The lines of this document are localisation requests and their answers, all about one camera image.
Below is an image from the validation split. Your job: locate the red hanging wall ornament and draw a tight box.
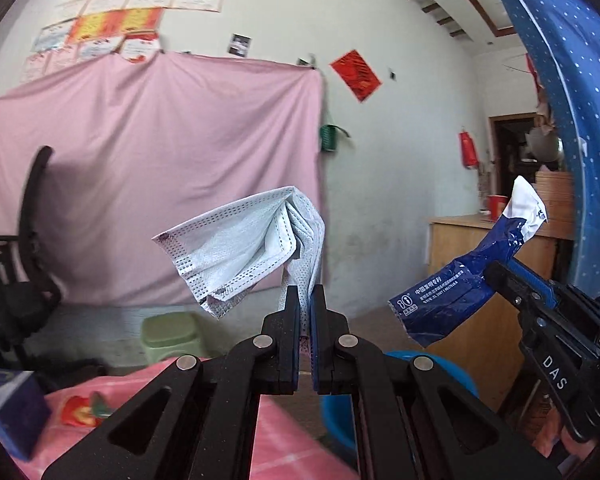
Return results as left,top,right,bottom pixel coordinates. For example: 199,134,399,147
458,130,479,169

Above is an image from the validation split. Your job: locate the wall certificates cluster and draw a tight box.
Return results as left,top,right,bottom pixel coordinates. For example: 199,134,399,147
21,0,224,82

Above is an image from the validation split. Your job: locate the red cup on cabinet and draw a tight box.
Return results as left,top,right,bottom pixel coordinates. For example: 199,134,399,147
488,194,508,222

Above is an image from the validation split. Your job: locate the blue cardboard box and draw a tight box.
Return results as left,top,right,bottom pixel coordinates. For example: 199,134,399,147
0,368,52,460

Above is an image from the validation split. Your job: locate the black office chair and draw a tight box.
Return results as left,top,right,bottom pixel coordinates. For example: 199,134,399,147
0,145,62,367

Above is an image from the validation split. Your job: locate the blue white plastic wrapper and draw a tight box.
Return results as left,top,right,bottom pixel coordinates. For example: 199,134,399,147
389,177,547,347

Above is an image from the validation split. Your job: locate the wooden cabinet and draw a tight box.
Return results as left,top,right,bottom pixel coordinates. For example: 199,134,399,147
427,216,573,411

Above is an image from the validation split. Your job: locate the pink hanging wall sheet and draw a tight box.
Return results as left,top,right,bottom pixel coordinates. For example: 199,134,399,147
0,52,323,307

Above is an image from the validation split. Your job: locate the red diamond wall poster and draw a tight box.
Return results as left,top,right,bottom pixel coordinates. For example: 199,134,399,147
330,50,381,102

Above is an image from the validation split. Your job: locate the red crushed paper cup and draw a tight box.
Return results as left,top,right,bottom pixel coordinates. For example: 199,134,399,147
60,391,114,428

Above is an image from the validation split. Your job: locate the green plastic stool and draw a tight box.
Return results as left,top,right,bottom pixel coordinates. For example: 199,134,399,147
140,312,210,364

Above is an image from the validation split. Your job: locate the white face mask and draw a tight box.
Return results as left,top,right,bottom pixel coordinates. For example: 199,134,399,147
154,186,325,332

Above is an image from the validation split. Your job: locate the small wall photo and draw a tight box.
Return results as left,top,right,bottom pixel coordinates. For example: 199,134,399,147
227,34,251,58

